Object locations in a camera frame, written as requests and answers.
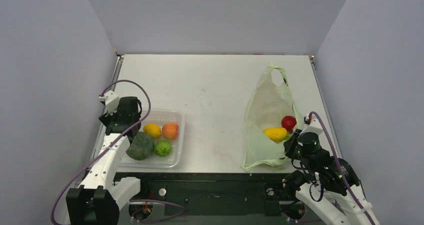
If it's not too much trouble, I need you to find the green fake melon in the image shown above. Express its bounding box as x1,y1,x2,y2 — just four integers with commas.
126,132,155,161

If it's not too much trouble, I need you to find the pale green plastic bag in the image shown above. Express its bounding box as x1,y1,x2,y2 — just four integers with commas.
241,63,304,172

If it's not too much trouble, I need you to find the orange fake peach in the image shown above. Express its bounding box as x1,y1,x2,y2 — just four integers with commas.
161,122,179,141

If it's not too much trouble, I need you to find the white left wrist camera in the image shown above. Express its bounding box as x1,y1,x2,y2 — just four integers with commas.
98,90,120,115

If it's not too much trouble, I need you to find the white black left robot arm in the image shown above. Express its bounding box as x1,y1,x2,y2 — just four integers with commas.
65,96,149,225

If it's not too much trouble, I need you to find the white perforated plastic basket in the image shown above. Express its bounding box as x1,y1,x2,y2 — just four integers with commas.
120,109,185,169

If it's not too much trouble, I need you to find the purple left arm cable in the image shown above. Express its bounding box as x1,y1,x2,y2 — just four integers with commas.
50,79,186,225

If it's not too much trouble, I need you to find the yellow fake mango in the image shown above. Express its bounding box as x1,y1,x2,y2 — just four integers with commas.
263,127,288,143

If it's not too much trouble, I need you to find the red fake apple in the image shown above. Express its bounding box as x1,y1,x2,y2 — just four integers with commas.
281,115,297,133

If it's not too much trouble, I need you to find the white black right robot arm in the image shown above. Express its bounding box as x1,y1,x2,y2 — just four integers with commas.
282,129,379,225

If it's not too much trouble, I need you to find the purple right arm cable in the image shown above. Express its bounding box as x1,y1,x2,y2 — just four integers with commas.
306,111,377,225

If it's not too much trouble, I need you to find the small green fake fruit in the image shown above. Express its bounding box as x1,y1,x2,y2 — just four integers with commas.
154,140,173,157

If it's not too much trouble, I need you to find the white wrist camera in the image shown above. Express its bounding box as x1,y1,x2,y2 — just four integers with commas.
301,117,324,136
98,90,120,115

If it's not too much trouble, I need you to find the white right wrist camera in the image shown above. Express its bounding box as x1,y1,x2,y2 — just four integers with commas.
301,117,324,136

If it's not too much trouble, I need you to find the yellow fake lemon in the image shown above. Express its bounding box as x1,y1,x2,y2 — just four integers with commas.
143,123,162,139

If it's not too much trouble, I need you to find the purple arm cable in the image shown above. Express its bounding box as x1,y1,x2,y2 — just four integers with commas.
50,79,186,225
306,111,377,225

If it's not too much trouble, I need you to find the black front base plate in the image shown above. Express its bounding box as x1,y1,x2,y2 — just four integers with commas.
112,172,301,217

